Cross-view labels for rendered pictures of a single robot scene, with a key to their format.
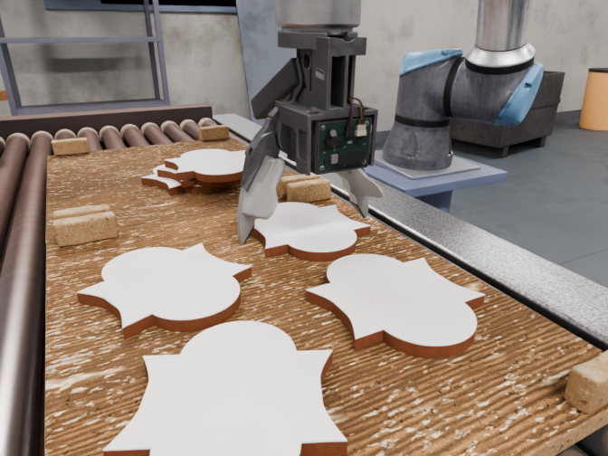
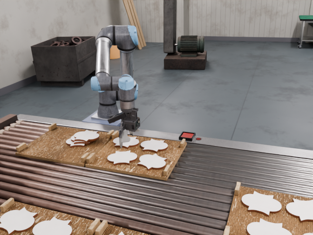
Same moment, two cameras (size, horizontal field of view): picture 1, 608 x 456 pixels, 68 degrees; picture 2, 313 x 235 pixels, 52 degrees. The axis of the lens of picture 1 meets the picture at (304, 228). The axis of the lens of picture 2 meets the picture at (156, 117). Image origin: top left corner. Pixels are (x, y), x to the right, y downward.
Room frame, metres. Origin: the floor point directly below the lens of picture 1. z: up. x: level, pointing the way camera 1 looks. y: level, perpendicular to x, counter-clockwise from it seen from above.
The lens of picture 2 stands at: (-0.80, 0.91, 1.73)
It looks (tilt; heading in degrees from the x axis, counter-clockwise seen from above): 23 degrees down; 318
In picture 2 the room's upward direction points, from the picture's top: 2 degrees counter-clockwise
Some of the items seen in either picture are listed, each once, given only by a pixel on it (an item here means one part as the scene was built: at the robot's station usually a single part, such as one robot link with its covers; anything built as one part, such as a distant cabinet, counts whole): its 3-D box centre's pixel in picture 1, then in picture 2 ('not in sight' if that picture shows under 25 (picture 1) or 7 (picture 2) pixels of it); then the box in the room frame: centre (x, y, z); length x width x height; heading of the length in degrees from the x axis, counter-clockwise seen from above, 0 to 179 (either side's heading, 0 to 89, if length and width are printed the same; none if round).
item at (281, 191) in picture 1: (299, 185); (110, 134); (0.59, 0.01, 0.95); 0.06 x 0.02 x 0.03; 117
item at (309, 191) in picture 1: (308, 191); (115, 134); (0.57, -0.01, 0.95); 0.06 x 0.02 x 0.03; 117
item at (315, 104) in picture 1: (319, 102); (129, 118); (0.43, -0.01, 1.08); 0.09 x 0.08 x 0.12; 27
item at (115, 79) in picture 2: not in sight; (123, 83); (0.53, -0.06, 1.24); 0.11 x 0.11 x 0.08; 52
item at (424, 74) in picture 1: (431, 81); (108, 92); (0.98, -0.26, 1.05); 0.13 x 0.12 x 0.14; 52
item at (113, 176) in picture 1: (170, 176); (67, 143); (0.70, 0.21, 0.93); 0.41 x 0.35 x 0.02; 27
